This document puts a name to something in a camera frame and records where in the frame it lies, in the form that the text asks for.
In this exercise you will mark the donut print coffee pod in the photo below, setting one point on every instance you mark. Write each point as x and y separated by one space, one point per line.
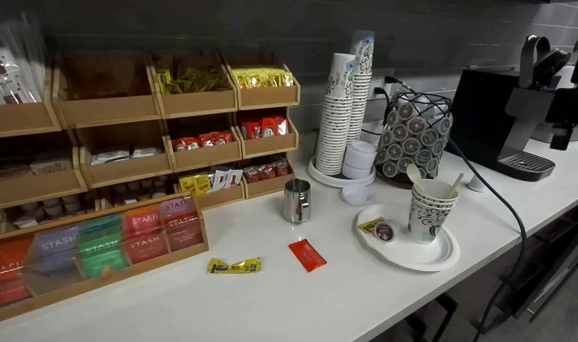
384 232

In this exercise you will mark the patterned paper coffee cup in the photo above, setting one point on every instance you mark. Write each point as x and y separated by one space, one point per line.
427 218
452 196
435 188

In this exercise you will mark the white paper plate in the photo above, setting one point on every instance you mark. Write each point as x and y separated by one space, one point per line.
422 256

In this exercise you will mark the black coffee machine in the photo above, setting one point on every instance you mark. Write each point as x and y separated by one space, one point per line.
484 120

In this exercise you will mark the red tea packets pile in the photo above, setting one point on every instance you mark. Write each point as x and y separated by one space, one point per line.
264 125
203 139
266 169

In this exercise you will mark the small steel cup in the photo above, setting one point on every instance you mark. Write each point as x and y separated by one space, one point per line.
294 201

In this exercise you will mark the white round tray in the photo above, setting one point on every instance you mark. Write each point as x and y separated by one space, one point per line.
323 177

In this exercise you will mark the tall paper cup stack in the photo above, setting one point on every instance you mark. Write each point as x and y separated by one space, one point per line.
361 87
334 120

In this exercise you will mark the white cup lid stack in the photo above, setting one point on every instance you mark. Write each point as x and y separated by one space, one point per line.
359 159

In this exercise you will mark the yellow and white packets pile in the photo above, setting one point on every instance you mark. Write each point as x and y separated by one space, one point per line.
205 180

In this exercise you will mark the red tea packet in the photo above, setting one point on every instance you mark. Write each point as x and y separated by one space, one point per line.
306 254

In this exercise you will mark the yellow tea packets pile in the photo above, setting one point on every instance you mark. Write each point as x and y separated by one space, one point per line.
194 80
262 76

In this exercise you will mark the yellow tea packet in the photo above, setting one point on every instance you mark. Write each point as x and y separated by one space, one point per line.
233 264

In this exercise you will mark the purple and red tea stack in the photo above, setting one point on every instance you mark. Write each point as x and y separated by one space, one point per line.
182 222

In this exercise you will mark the large wooden bin organizer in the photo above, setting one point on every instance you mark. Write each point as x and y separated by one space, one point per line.
194 101

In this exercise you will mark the white plastic spoon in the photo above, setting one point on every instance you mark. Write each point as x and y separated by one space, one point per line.
412 171

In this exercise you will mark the red tea box stack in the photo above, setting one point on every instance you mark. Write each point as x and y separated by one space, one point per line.
144 234
3 275

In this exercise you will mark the wooden stir stick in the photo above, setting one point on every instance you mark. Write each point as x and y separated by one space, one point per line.
456 182

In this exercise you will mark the white tea packets pile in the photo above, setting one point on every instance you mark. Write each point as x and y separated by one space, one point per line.
119 156

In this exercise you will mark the small white cap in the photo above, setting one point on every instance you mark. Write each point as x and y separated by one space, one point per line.
475 184

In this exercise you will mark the green tea box stack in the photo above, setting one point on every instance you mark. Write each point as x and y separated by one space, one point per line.
102 247

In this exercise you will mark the wooden tea display tray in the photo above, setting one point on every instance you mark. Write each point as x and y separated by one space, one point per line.
110 281

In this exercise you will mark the grey tea box stack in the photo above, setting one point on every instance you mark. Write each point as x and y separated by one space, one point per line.
53 256

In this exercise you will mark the black appliance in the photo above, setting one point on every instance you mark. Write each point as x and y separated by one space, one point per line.
574 95

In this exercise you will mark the clear plastic bag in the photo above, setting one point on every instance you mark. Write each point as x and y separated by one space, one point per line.
9 63

